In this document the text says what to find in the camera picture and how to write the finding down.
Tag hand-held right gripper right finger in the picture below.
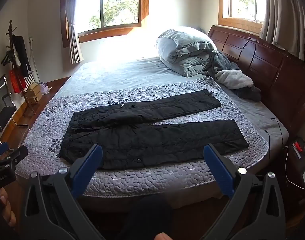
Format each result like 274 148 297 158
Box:
203 143 286 240

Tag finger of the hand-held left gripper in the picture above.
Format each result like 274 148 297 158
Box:
0 142 9 159
0 145 29 172

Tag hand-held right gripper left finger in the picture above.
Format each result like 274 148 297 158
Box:
19 143 105 240

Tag black pants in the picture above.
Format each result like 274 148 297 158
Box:
60 89 249 170

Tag person's left hand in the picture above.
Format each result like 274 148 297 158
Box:
0 187 18 233

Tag person's right hand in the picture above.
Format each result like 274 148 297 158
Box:
154 232 177 240

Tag grey leaf-patterned quilt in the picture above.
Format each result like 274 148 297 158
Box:
15 76 269 197

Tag red bag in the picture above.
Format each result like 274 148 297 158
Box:
9 69 27 94

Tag small white round appliance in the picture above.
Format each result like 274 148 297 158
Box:
40 82 52 95

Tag person's black trouser leg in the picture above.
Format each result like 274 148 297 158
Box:
116 194 174 240

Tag dark wooden nightstand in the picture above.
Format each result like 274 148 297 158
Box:
280 136 305 207

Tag red black device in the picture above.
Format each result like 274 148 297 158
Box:
292 141 305 153

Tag white fleece garment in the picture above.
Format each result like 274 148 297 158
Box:
216 69 254 90

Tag grey blue bed sheet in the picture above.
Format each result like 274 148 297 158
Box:
54 56 289 161

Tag black hanging garment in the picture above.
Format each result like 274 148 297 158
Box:
12 35 32 77

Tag dark grey fleece blanket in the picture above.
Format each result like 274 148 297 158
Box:
210 50 262 102

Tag wooden coat rack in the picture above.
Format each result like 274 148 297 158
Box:
0 20 34 117

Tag dark wooden headboard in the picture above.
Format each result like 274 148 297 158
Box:
208 25 305 136

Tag folded light blue duvet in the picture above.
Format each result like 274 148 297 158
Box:
156 26 226 78

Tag beige curtain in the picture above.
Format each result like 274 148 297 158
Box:
259 0 305 63
61 0 84 64

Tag wide wooden framed window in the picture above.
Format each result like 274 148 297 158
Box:
76 0 150 43

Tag narrow wooden framed window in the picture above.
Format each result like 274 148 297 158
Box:
218 0 268 32

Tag chrome frame chair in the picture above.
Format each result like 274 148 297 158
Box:
0 74 30 141

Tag black cable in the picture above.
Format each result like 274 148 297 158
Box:
264 117 284 166

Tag white cable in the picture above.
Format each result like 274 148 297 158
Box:
284 145 305 190

